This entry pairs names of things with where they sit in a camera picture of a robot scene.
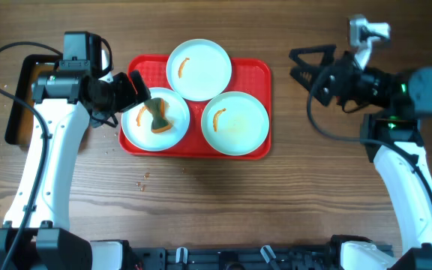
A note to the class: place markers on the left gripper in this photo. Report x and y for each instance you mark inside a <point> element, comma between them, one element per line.
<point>128,97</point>

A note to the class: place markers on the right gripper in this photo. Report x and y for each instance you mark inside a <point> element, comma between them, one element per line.
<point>346,82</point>

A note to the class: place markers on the orange green sponge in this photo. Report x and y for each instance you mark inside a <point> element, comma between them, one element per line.
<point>159,124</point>

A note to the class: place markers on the white plate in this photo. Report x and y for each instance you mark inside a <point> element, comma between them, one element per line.
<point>198,70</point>
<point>136,123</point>
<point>235,123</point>

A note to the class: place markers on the white plate top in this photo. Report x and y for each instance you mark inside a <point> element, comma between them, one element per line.
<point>198,70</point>

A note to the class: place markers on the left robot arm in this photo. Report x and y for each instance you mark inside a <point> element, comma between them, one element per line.
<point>35,232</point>

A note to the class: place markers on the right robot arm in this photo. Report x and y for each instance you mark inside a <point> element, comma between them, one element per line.
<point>392,141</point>

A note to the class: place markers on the red plastic tray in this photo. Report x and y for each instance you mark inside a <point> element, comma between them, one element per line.
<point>249,75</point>

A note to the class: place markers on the black water basin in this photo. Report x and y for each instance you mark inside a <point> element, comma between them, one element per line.
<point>20,122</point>

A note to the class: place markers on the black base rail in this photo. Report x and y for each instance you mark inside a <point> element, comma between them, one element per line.
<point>238,258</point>

